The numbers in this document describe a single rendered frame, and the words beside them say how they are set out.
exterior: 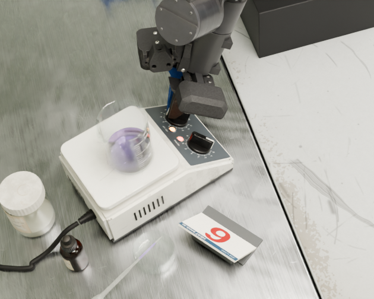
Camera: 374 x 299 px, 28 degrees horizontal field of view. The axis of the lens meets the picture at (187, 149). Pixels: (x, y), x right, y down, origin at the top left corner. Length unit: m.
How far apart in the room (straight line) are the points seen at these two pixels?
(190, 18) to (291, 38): 0.34
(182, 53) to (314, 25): 0.28
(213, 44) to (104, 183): 0.22
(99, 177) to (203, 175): 0.14
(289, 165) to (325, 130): 0.08
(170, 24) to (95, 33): 0.38
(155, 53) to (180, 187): 0.18
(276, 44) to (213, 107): 0.27
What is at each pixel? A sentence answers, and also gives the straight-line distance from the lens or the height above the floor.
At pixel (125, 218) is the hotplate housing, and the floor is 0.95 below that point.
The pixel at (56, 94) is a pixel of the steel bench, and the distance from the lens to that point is 1.16.
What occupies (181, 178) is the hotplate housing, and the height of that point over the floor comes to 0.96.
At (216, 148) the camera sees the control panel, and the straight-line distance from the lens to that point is 1.02.
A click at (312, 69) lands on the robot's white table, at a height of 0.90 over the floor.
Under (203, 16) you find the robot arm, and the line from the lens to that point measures 0.85.
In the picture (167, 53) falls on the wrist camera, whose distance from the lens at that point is 0.92.
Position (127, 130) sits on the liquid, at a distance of 0.96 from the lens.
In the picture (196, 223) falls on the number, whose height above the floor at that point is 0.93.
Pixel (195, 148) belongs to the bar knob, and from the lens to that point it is 1.00.
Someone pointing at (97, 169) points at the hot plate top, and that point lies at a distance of 0.96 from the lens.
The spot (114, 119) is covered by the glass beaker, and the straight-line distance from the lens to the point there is 0.94.
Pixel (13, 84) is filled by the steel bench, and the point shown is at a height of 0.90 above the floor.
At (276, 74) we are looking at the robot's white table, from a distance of 1.14.
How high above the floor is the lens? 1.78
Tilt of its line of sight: 56 degrees down
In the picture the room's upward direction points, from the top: 9 degrees counter-clockwise
